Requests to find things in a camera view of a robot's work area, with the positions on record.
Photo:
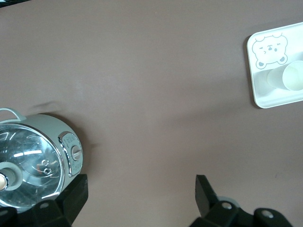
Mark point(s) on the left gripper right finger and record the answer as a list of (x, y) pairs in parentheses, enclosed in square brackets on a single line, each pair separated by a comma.
[(204, 194)]

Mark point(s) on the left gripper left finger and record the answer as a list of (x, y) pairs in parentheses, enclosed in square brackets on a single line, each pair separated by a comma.
[(78, 194)]

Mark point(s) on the white IKEA cup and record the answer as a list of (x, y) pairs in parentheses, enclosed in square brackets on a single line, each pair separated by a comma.
[(293, 75)]

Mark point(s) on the glass pot lid with knob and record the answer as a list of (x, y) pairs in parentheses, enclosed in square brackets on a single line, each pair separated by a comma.
[(30, 146)]

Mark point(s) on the grey-green electric cooking pot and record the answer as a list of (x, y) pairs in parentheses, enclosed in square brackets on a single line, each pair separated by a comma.
[(53, 123)]

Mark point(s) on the cream tray with bear print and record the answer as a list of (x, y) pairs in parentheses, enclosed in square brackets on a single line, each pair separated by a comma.
[(260, 80)]

